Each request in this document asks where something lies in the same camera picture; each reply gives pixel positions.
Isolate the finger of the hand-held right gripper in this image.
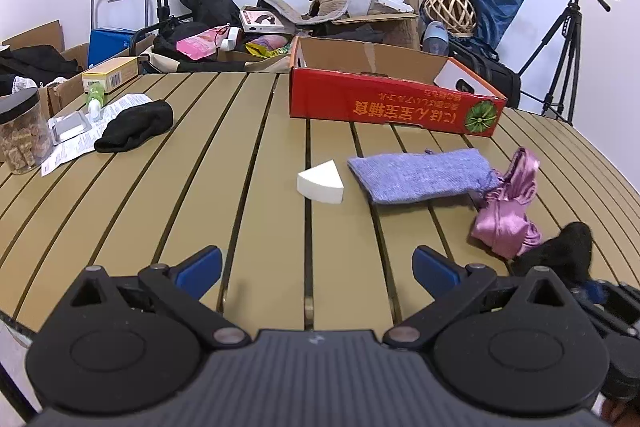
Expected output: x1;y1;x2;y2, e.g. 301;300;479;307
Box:
570;279;640;340

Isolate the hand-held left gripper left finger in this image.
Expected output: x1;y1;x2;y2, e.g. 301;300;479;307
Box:
59;245;253;350

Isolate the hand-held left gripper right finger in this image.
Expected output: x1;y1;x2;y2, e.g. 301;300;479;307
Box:
382;245;581;350

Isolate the black sock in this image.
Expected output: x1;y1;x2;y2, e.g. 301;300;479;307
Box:
510;222;594;285
94;100;174;153

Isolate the pink satin cloth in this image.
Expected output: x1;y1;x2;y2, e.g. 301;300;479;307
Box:
471;148;543;259

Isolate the purple knit pouch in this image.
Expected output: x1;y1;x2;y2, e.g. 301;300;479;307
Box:
347;149;501;206

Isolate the white wedge sponge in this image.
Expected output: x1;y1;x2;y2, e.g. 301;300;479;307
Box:
297;160;345;204

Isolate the tan slatted folding table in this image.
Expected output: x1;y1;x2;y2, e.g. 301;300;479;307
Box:
0;72;640;338

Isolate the white paper leaflet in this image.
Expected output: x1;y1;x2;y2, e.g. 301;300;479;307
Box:
41;93;153;178

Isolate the red cardboard box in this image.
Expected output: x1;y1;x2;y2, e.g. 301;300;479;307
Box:
289;35;508;138

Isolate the silver blister pack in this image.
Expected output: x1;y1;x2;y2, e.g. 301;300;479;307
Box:
48;111;92;145

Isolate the small green bottle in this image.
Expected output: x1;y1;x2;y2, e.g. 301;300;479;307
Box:
86;82;107;120

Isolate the black suitcase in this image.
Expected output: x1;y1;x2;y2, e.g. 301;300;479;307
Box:
447;39;522;110

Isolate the yellow carton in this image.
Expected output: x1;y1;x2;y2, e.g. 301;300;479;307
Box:
81;56;140;94

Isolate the clear jar with black lid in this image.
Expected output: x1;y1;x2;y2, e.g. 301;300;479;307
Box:
0;88;53;175

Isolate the open brown cardboard box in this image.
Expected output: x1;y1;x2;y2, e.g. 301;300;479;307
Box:
0;21;91;118

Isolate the pink packet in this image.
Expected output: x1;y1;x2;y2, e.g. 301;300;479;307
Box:
176;27;226;60

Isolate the yellow green snack packet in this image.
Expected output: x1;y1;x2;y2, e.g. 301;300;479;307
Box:
245;34;292;58

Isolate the blue water bottle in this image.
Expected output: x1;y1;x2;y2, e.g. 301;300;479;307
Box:
422;21;449;56

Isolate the blue box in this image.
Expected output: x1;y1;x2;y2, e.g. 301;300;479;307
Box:
89;27;138;68

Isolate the cardboard box with raised flaps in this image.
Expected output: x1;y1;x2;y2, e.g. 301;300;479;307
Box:
332;0;421;50

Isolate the white box with dark picture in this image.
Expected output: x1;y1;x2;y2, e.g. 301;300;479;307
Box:
239;8;296;35

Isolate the wicker ball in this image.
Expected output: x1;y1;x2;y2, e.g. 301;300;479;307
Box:
422;0;476;38

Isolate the black clothing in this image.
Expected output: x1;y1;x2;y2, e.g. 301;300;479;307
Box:
0;45;80;88

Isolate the dark blue bag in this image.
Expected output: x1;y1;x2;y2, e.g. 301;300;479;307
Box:
425;0;527;52

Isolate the white flat box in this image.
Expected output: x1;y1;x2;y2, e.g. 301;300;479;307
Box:
370;0;416;14

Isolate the black tripod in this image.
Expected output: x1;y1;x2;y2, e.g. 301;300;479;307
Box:
517;0;583;125

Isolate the beige quilted cloth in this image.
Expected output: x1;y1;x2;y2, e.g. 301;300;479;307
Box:
257;0;363;28

